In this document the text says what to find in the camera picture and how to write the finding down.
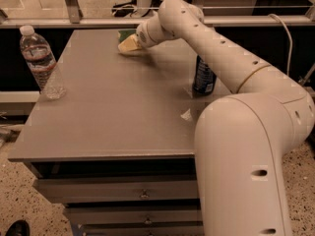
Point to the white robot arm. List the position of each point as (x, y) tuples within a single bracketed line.
[(240, 139)]

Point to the metal railing frame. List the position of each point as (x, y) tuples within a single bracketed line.
[(128, 13)]

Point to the blue soda can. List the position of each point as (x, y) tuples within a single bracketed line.
[(204, 79)]

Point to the clear plastic water bottle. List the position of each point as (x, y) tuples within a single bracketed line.
[(42, 63)]

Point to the middle grey drawer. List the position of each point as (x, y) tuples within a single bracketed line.
[(133, 214)]

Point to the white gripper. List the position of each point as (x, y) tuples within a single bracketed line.
[(143, 36)]

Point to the top grey drawer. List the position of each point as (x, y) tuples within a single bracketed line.
[(118, 189)]

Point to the green and yellow sponge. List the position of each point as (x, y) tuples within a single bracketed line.
[(127, 35)]

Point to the bottom grey drawer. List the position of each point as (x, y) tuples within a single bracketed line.
[(137, 229)]

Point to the black shoe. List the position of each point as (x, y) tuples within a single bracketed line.
[(19, 228)]

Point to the grey drawer cabinet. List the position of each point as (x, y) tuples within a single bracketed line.
[(123, 115)]

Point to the grey drawer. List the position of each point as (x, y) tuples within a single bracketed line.
[(133, 214), (137, 229), (118, 189)]

